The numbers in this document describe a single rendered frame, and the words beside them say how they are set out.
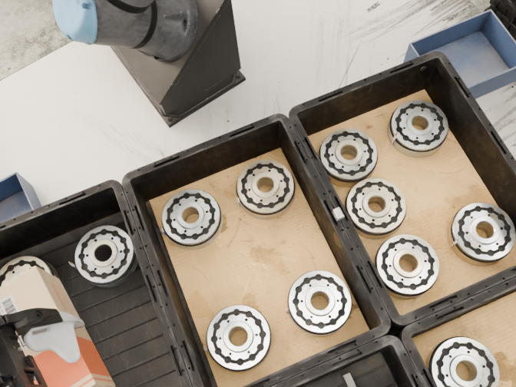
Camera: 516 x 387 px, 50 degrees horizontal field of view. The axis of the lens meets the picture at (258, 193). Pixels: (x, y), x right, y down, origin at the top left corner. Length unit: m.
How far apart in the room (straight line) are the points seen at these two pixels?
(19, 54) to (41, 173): 1.20
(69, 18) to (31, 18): 1.52
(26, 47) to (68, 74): 1.06
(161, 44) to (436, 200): 0.57
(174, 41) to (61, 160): 0.39
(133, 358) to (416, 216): 0.54
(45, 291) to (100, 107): 0.67
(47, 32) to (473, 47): 1.66
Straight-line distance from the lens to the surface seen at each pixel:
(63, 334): 0.65
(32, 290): 0.71
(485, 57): 1.35
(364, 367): 0.93
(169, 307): 0.85
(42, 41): 2.41
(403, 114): 1.04
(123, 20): 0.96
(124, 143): 1.23
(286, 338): 0.93
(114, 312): 0.98
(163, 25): 1.04
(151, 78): 1.16
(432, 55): 1.04
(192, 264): 0.97
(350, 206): 0.95
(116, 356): 0.97
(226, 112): 1.22
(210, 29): 1.06
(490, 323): 0.99
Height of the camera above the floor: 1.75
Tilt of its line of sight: 68 degrees down
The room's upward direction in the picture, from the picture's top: 9 degrees counter-clockwise
